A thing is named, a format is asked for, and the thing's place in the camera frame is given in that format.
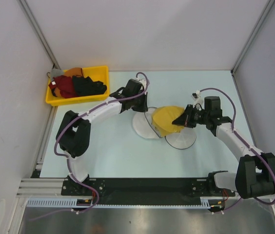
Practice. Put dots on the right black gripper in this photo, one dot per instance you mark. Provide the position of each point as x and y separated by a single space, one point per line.
185 119

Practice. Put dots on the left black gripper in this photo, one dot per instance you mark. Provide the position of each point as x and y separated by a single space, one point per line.
144 107

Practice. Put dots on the white mesh laundry bag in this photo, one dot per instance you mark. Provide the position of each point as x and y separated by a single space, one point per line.
142 124

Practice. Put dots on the yellow bra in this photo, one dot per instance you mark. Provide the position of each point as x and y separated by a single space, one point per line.
162 119

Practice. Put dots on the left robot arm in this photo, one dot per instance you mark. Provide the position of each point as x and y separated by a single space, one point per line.
73 137

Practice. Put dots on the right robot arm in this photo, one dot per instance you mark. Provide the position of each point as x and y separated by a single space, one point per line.
255 175

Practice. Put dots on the black garment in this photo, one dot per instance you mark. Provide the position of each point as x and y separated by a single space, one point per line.
87 87

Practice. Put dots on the orange garment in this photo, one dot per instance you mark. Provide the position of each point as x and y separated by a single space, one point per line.
73 72

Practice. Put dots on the dark red garment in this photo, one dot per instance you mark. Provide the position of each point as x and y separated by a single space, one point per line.
62 87

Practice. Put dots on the grey garment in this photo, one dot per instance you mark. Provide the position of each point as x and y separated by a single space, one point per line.
56 73

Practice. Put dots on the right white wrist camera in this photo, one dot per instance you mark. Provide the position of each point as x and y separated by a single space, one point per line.
196 96

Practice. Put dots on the white slotted cable duct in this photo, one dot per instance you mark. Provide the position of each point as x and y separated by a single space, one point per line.
191 203

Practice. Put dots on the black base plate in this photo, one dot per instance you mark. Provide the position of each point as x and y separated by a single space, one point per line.
155 188

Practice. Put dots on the right aluminium frame post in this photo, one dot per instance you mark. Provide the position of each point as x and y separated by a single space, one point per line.
256 29

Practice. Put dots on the aluminium frame post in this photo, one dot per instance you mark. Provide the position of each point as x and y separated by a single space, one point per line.
256 29
38 31

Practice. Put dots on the left aluminium frame post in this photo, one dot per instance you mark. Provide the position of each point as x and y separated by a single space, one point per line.
38 31

